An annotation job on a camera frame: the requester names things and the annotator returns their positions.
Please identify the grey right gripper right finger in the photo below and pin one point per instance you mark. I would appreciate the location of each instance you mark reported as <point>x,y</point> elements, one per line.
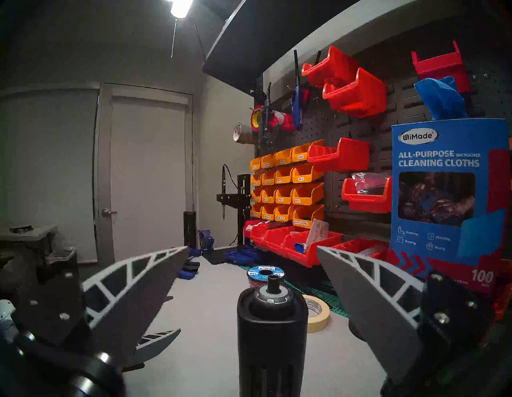
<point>380,316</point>

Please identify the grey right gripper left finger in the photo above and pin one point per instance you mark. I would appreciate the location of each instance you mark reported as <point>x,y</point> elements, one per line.
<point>132,304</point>

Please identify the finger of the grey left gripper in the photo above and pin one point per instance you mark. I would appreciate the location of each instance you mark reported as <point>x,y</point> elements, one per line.
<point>156,346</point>

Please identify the black electric screwdriver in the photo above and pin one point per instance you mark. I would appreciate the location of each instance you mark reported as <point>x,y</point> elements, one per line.
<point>272,352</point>

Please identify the beige masking tape roll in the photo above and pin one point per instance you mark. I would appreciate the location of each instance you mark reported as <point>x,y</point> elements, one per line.
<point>322,320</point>

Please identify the red plastic parts bin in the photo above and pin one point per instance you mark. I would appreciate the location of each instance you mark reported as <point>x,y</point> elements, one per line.
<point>332,66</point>
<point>312,259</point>
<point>436,64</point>
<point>278,245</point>
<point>250,232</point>
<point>348,158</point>
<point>360,96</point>
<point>368,204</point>
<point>260,238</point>
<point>360,246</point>

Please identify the black trash bin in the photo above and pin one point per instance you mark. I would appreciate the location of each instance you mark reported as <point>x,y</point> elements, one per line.
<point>62,266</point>

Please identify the blue cleaning cloths box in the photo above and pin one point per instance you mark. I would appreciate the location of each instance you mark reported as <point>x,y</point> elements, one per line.
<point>440,256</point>

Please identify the black cylinder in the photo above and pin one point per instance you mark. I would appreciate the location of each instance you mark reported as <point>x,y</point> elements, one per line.
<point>190,230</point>

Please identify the white paper packet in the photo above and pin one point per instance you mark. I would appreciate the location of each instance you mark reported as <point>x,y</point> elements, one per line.
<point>316,236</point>

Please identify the orange plastic parts bin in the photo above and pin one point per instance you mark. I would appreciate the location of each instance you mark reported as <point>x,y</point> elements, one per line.
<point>284,178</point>
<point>307,199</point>
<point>256,198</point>
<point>284,198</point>
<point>268,198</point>
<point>302,156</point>
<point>268,215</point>
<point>306,177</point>
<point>256,182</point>
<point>256,166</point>
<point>267,163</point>
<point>306,221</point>
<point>256,213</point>
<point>268,180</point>
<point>284,217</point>
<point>283,159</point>

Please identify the grey side table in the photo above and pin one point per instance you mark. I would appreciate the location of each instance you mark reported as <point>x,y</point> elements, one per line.
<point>28,236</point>

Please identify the grey door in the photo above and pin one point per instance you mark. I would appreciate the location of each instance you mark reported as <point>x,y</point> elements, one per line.
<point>148,180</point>

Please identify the clear plastic parts bag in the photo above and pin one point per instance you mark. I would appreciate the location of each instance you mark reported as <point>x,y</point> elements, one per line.
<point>370,183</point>

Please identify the black tool stand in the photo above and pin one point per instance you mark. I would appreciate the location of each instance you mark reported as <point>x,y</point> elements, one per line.
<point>244,200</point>

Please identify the red white tape roll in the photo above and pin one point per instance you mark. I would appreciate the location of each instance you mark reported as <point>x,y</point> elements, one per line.
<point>284,121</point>

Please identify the red yellow tape roll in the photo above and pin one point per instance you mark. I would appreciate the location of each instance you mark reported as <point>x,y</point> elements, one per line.
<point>256,120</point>

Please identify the blue microfiber cloth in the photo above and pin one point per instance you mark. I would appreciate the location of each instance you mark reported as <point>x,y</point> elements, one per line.
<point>440,100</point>

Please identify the black caulking gun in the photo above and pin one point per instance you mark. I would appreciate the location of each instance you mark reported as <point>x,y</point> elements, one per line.
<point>266,120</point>

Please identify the ceiling light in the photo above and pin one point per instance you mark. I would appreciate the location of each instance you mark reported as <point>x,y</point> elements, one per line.
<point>180,8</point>

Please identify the black grey overhead shelf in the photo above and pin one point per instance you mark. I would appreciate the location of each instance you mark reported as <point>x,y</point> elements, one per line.
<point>280,32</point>

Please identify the black pegboard wall panel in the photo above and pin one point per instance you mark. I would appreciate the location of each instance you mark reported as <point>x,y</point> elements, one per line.
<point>380,128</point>

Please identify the grey duct tape roll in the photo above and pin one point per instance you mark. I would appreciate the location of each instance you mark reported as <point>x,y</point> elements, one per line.
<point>244,134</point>

